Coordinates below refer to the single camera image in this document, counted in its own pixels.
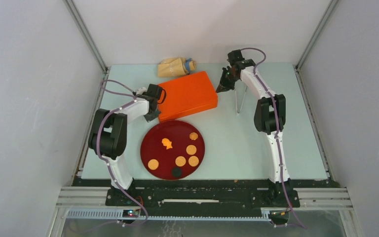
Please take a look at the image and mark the metal serving tongs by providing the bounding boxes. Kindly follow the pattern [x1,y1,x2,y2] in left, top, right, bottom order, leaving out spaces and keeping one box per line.
[234,85,248,115]

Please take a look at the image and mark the orange box lid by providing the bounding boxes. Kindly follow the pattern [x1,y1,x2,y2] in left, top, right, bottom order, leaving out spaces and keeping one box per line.
[158,71,218,122]

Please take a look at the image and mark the dark red round plate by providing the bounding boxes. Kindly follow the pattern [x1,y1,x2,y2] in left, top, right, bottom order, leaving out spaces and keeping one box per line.
[140,120,206,180]

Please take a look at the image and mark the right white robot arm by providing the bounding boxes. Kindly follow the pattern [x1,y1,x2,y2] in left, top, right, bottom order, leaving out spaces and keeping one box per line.
[216,47,290,184]

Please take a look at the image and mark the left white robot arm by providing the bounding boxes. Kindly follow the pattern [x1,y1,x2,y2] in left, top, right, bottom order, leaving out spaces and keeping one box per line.
[88,84,167,206]

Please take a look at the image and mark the beige cloth doll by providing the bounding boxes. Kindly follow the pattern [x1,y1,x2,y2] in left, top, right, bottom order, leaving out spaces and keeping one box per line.
[157,57,197,78]

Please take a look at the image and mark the orange swirl cookie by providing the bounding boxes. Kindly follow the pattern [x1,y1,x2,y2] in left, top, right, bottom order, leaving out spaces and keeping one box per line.
[189,132,199,141]

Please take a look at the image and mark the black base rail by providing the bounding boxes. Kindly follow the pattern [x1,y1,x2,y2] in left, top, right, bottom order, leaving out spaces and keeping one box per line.
[105,179,300,218]

